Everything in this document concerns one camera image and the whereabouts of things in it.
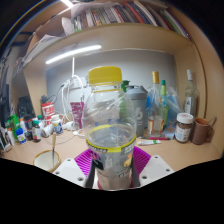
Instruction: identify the white bottle with blue label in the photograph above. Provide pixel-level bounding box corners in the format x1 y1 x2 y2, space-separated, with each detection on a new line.
15 128 27 145

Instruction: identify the clear yellow-capped drink bottle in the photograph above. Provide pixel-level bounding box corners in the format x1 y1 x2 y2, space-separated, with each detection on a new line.
81 65 138 191

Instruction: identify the red and white canister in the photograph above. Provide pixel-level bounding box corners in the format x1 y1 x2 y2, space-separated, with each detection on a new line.
40 99 56 127

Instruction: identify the ceiling light tube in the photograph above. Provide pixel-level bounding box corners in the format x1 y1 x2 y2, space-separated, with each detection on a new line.
60 0 74 8

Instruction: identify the pale stirring stick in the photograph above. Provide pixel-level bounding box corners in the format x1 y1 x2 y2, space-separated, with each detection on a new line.
50 133 58 166

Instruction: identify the LED light bar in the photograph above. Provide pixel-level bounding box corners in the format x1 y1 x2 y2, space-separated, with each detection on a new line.
44 44 103 65

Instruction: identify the white cable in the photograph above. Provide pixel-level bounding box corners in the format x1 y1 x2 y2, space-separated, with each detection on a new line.
60 56 85 113

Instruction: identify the white-lidded brown jar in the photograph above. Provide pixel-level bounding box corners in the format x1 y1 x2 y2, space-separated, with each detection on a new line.
174 112 194 144

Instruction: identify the dark green-capped supplement bottle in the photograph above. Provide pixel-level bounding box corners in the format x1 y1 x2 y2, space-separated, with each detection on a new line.
31 119 43 143

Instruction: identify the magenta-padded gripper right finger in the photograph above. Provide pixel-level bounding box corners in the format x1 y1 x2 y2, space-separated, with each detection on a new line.
128 145 175 188

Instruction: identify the grey shaker bottle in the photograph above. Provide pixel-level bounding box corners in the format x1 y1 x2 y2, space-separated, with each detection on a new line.
124 84 149 138

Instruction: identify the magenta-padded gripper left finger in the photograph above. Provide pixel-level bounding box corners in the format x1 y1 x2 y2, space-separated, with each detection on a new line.
52 148 101 190

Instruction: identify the wooden shelf unit with books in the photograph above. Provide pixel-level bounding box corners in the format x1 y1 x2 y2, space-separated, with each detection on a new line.
9 0 208 111

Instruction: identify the magenta pouch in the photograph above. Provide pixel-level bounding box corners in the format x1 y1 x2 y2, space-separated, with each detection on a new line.
69 101 85 130

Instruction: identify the brown mug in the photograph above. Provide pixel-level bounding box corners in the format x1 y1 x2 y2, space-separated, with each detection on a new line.
190 116 214 146

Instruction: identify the blue plastic bag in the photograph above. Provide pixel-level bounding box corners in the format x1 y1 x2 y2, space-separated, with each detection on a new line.
164 87 185 133

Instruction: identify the slim green-capped bottle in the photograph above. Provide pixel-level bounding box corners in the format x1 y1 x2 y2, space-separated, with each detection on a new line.
160 79 170 129

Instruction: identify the cream ceramic mug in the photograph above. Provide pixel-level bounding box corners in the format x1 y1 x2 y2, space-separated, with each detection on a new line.
32 149 63 174

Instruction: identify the large black jar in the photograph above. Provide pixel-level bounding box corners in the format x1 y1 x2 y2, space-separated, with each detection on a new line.
17 95 34 118

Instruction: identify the white and green tube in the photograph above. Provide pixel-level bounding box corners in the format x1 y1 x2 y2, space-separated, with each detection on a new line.
137 139 162 146

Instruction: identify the green plastic bottle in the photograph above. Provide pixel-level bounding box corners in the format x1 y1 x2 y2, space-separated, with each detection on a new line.
9 114 21 141

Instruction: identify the clear glass bottle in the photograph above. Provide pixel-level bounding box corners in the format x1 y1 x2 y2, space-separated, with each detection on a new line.
183 68 200 119

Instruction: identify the white wall power strip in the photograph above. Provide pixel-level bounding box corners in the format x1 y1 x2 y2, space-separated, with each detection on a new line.
63 78 84 91

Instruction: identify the clear bottle with gold cap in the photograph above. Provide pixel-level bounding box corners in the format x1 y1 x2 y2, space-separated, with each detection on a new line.
147 70 165 136

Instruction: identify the white blue-labelled pill bottle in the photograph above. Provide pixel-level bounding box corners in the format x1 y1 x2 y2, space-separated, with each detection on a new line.
51 114 64 136

